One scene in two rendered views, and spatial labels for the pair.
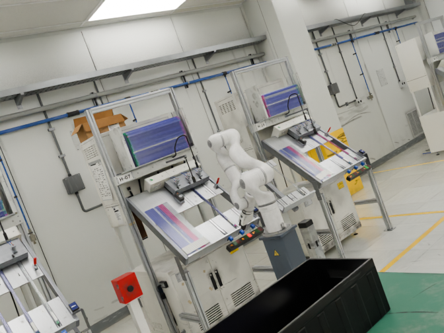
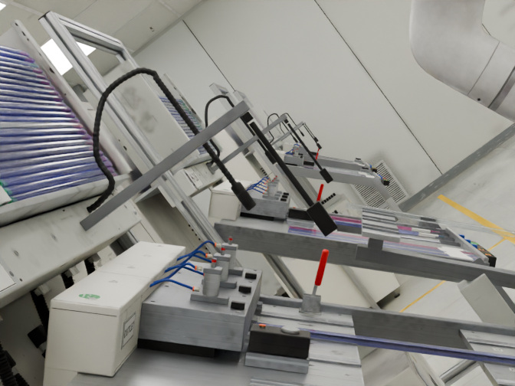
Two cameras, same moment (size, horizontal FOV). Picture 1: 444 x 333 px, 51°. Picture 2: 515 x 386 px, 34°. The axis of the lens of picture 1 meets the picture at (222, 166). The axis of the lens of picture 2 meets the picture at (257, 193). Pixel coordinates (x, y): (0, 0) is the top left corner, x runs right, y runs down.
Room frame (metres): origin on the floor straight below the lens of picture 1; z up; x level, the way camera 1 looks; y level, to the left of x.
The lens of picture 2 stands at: (2.61, 1.11, 1.26)
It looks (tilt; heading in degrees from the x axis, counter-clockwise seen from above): 1 degrees down; 313
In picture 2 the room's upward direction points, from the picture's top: 36 degrees counter-clockwise
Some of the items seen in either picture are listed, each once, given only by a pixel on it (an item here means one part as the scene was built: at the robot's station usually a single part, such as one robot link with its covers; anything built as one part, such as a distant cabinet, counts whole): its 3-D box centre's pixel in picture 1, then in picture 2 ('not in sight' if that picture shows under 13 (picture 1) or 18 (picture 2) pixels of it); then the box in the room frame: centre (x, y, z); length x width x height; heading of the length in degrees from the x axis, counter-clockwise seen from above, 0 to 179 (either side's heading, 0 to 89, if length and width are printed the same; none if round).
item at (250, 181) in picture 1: (256, 187); not in sight; (2.86, -0.16, 1.00); 0.19 x 0.12 x 0.24; 116
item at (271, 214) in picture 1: (272, 217); not in sight; (2.87, -0.19, 0.79); 0.19 x 0.19 x 0.18
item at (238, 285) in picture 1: (196, 287); not in sight; (3.66, 0.54, 0.31); 0.70 x 0.65 x 0.62; 127
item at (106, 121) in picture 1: (114, 118); not in sight; (3.77, 0.68, 1.82); 0.68 x 0.30 x 0.20; 127
